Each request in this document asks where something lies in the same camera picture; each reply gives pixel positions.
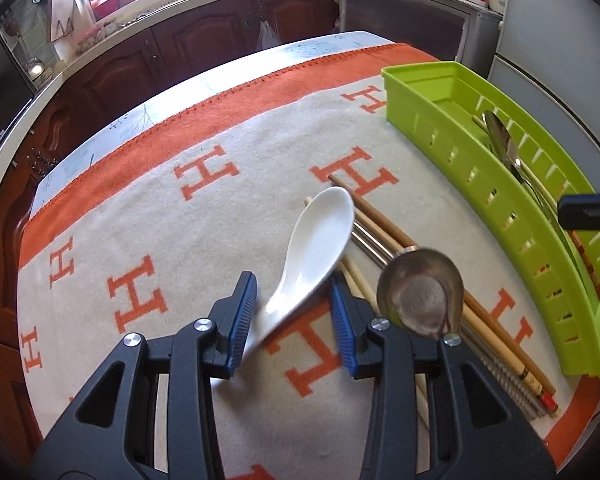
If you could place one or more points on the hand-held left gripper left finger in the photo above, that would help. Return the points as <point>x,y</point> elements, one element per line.
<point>242,325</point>

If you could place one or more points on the pink basin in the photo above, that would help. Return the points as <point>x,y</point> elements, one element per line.
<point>105,5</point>

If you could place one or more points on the black stove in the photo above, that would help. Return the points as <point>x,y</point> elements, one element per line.
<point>0,95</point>

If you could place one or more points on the short round steel spoon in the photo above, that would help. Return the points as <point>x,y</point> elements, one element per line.
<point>420,290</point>

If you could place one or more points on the green plastic slotted tray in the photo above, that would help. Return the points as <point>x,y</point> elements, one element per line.
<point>455,160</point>

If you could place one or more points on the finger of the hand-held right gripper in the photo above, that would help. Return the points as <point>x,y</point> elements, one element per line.
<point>590,212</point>

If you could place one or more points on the wooden rack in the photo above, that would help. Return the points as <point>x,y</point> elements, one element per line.
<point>65,15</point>

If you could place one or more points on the orange and beige printed blanket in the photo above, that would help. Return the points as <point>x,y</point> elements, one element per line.
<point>180,260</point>

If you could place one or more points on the dark wooden kitchen cabinets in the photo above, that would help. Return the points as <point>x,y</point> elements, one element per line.
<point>205,40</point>

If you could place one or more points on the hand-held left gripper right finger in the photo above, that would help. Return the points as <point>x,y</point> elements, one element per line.
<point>341,330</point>

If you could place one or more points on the grey steel counter cabinet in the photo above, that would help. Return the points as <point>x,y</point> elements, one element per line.
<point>405,20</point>

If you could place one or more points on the hanging clear plastic bag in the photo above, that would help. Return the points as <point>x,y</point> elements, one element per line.
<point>268,35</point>

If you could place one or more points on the grey refrigerator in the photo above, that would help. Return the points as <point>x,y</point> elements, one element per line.
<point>555,35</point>

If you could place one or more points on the white ceramic spoon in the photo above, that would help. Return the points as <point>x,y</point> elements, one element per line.
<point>320,230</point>

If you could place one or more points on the pale chopstick red striped end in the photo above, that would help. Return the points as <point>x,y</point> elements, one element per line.
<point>354,280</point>
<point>363,278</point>
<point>594,275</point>

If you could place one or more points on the white kitchen countertop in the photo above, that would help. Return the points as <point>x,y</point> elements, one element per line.
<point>130,12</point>

